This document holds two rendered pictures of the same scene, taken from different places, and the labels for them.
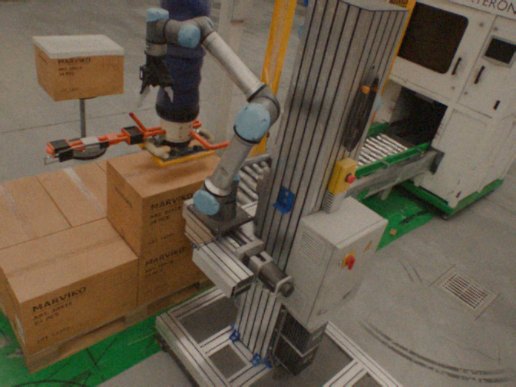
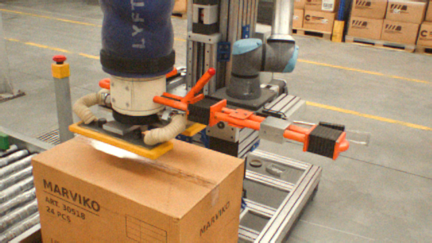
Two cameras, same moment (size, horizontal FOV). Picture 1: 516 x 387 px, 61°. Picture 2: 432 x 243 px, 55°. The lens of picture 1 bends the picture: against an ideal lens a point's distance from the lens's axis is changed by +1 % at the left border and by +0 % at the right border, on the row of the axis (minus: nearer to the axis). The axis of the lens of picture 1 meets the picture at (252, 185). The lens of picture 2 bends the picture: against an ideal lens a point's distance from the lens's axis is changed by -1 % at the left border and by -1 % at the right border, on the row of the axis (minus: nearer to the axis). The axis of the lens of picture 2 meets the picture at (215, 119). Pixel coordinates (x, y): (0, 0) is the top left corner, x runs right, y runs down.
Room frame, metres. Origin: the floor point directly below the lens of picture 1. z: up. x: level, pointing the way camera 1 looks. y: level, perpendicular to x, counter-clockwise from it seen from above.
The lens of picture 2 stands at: (2.15, 1.74, 1.63)
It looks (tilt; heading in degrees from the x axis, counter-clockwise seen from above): 23 degrees down; 255
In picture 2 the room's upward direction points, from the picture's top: 3 degrees clockwise
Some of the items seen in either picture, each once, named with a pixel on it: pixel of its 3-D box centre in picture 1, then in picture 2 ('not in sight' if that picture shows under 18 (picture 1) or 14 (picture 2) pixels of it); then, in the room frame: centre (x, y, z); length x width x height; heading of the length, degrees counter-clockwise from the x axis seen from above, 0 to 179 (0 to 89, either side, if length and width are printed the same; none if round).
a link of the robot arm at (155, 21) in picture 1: (157, 26); not in sight; (1.57, 0.45, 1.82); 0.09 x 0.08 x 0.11; 74
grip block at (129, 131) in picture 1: (132, 135); (206, 109); (1.89, 0.64, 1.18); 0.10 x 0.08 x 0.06; 46
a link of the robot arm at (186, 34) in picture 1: (184, 33); not in sight; (1.55, 0.35, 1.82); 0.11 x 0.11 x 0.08; 74
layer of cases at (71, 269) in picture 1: (99, 233); not in sight; (2.06, 0.89, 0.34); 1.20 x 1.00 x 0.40; 137
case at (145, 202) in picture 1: (170, 193); (140, 208); (2.07, 0.46, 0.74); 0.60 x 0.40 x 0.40; 137
